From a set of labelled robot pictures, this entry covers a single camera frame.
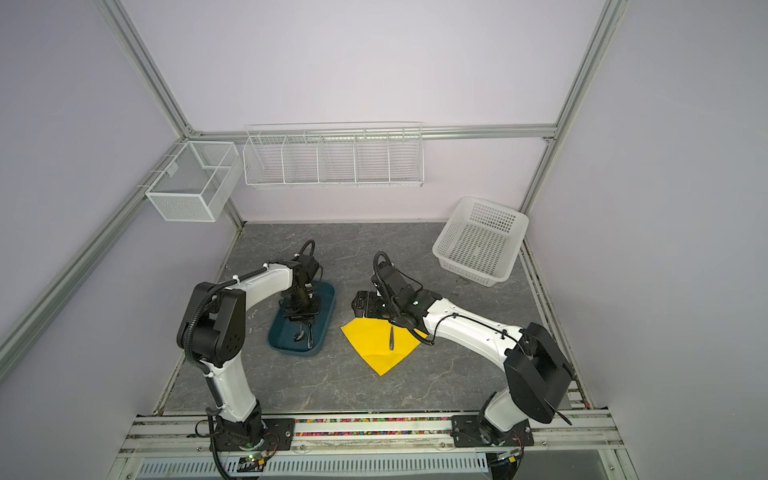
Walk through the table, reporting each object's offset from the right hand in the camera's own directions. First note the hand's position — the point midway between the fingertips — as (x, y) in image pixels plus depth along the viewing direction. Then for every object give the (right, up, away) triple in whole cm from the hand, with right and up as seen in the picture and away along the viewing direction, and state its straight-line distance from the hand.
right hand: (363, 307), depth 81 cm
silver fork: (+8, -11, +9) cm, 16 cm away
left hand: (-17, -7, +11) cm, 21 cm away
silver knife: (-17, -11, +10) cm, 23 cm away
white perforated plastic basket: (+42, +19, +34) cm, 57 cm away
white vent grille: (-38, -36, -11) cm, 53 cm away
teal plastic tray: (-23, -10, +8) cm, 26 cm away
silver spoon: (-21, -10, +8) cm, 24 cm away
